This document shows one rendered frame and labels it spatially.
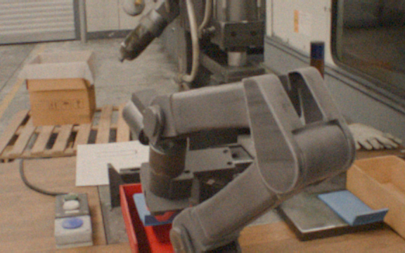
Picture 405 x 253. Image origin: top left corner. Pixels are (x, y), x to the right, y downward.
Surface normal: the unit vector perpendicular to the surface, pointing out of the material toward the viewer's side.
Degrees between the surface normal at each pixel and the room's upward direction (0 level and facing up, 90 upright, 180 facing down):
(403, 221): 90
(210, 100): 87
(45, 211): 0
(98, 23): 90
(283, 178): 90
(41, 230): 0
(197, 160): 30
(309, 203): 0
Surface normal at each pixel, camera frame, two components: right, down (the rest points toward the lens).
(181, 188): 0.22, 0.71
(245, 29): 0.23, 0.28
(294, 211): -0.02, -0.96
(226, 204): -0.84, 0.14
